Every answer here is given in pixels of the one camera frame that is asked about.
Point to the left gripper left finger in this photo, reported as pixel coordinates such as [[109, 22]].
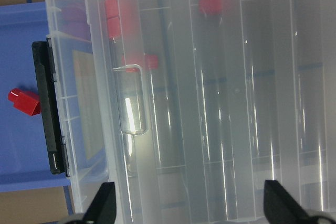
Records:
[[103, 208]]

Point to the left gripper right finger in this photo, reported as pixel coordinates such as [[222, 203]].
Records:
[[280, 206]]

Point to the red block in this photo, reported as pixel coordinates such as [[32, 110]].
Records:
[[113, 19], [145, 61], [25, 101], [210, 7]]

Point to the clear plastic box lid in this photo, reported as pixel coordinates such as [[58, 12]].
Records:
[[238, 98]]

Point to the clear plastic storage box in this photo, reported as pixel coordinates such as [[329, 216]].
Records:
[[79, 37]]

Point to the red block in box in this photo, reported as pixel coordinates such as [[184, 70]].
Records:
[[210, 7]]

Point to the blue plastic tray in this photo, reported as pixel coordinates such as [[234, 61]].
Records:
[[24, 159]]

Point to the red block under lid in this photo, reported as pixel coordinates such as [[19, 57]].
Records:
[[145, 61]]

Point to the black box latch handle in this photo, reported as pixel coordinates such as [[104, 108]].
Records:
[[44, 71]]

